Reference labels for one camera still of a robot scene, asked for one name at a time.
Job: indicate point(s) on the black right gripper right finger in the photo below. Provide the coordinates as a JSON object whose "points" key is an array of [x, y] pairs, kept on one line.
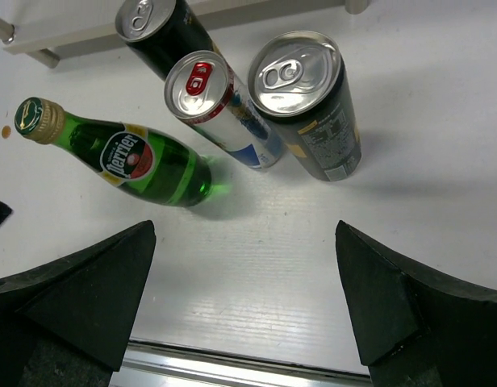
{"points": [[414, 325]]}

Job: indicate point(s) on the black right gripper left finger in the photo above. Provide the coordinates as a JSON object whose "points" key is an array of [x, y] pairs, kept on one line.
{"points": [[68, 322]]}

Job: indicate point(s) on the short green Perrier bottle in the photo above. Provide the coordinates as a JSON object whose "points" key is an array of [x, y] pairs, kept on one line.
{"points": [[140, 161]]}

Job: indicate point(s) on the white two-tier shelf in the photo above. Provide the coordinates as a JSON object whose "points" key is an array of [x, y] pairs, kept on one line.
{"points": [[47, 32]]}

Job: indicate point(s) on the small orange sticker dot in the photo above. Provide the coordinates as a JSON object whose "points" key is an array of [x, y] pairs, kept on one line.
{"points": [[6, 131]]}

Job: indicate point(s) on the black yellow can rear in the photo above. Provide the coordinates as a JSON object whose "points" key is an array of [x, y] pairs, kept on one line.
{"points": [[161, 32]]}

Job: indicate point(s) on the black yellow can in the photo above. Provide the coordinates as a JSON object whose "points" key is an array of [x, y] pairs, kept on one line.
{"points": [[299, 85], [161, 32]]}

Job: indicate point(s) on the black yellow can right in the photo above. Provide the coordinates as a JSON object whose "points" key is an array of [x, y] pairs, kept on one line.
{"points": [[299, 85]]}

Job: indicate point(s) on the aluminium frame rail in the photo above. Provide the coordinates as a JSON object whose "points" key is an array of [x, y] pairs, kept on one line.
{"points": [[158, 364]]}

